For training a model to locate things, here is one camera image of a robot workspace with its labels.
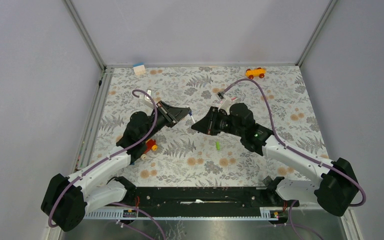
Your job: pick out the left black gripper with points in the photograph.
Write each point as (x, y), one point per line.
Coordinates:
(172, 115)

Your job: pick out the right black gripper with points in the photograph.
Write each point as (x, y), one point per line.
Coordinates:
(208, 124)

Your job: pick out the white pen with blue tip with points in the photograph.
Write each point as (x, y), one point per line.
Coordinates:
(192, 118)

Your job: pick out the bright green pen cap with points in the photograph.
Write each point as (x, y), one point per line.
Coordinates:
(217, 145)

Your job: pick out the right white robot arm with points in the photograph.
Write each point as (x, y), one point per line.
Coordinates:
(331, 184)

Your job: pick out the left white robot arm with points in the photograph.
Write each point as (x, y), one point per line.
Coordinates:
(68, 199)

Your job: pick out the red yellow toy brick car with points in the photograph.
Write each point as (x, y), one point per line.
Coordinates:
(151, 145)

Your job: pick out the white block with blue top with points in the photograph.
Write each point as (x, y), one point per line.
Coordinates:
(139, 69)

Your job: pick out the orange toy car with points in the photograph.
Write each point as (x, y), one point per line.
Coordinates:
(255, 73)

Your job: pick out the floral patterned table mat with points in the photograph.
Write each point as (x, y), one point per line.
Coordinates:
(188, 158)

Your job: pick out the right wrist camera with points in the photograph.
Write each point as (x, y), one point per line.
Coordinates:
(224, 101)

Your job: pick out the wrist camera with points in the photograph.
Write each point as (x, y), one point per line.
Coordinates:
(147, 98)
(224, 101)

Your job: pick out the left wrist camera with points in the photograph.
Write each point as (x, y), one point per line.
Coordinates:
(147, 98)

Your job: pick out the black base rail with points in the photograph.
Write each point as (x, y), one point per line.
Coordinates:
(200, 202)

